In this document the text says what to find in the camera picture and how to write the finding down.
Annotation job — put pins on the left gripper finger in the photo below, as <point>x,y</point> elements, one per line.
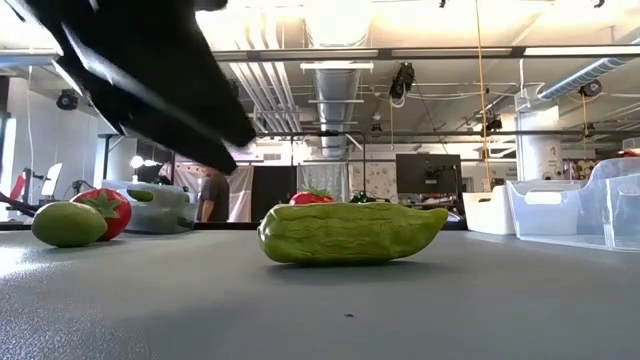
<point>130,105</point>
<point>175,75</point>

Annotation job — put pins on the green toy cucumber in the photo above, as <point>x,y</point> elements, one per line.
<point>350,232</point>
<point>141,195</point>

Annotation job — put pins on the red toy tomato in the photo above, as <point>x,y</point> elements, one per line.
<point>119,215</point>
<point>305,198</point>

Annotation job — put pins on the green toy lime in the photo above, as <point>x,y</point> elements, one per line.
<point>67,225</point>

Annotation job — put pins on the grey plastic basket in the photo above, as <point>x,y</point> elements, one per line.
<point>165,215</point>

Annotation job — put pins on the person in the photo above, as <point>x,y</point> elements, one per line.
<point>215,197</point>

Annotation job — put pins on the black monitor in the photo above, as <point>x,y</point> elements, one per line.
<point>425,172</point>

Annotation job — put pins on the grey table mat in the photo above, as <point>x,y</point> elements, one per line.
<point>320,310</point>

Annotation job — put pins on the white plastic basket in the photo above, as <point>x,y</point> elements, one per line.
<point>487,215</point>

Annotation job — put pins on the white pillar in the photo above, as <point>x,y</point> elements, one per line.
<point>537,145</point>

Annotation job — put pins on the clear plastic basket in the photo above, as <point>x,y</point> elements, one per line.
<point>565,220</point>

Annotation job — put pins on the silver ventilation duct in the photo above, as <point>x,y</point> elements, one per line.
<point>337,85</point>

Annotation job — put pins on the black ceiling camera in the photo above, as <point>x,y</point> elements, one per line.
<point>402,80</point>

